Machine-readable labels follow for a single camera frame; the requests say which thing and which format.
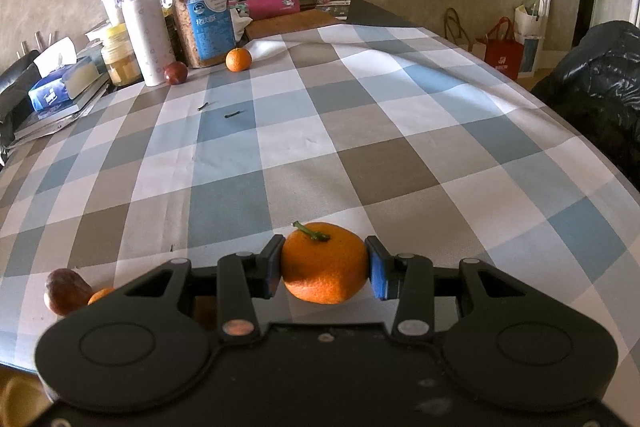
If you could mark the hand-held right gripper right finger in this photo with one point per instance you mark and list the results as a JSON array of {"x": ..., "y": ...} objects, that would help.
[{"x": 377, "y": 273}]

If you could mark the small mandarin orange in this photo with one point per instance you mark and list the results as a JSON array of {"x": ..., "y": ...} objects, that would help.
[{"x": 238, "y": 60}]

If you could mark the metal tubes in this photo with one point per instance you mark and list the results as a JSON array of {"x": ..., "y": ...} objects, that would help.
[{"x": 35, "y": 43}]

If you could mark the black puffer jacket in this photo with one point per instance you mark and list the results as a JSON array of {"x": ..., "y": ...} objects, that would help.
[{"x": 595, "y": 97}]

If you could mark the yellow lid glass jar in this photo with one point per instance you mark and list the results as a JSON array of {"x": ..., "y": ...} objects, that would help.
[{"x": 120, "y": 57}]

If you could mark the small dark stem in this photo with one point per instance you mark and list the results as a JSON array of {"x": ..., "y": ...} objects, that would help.
[
  {"x": 234, "y": 113},
  {"x": 205, "y": 106}
]

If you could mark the black leather sofa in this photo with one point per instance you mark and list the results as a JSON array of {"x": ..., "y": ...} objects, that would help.
[{"x": 10, "y": 92}]

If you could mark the blue tissue pack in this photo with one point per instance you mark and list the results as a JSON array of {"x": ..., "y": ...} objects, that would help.
[{"x": 55, "y": 89}]

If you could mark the blue white shopping bag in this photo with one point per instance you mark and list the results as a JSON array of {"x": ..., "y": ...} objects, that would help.
[{"x": 532, "y": 54}]

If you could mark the white cup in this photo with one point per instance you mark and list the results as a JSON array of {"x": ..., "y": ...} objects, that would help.
[{"x": 112, "y": 11}]

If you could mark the mandarin orange with stem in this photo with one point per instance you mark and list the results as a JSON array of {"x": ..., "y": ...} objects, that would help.
[{"x": 322, "y": 269}]

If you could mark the pink pouch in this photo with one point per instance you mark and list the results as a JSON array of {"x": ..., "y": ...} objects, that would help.
[{"x": 272, "y": 6}]

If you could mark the dark red wrinkled plum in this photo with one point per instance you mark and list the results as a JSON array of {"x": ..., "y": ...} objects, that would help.
[{"x": 65, "y": 292}]

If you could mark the glass jar with blue label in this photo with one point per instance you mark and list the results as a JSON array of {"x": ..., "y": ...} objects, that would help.
[{"x": 205, "y": 17}]

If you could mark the red shopping bag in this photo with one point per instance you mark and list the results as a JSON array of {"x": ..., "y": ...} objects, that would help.
[{"x": 504, "y": 54}]

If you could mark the white lavender thermos bottle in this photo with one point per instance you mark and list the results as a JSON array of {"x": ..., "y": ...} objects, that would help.
[{"x": 147, "y": 32}]

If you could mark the checked tablecloth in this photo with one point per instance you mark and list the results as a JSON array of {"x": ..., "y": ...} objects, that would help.
[{"x": 350, "y": 132}]

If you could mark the large mandarin orange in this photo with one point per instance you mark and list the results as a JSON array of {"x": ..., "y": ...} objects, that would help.
[{"x": 100, "y": 296}]

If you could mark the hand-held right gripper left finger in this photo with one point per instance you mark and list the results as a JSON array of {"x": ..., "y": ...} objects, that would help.
[{"x": 274, "y": 268}]

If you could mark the wooden cutting board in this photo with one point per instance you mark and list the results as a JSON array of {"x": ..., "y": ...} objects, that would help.
[{"x": 295, "y": 24}]

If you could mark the stack of books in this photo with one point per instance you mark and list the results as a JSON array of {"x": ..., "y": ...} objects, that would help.
[{"x": 65, "y": 117}]

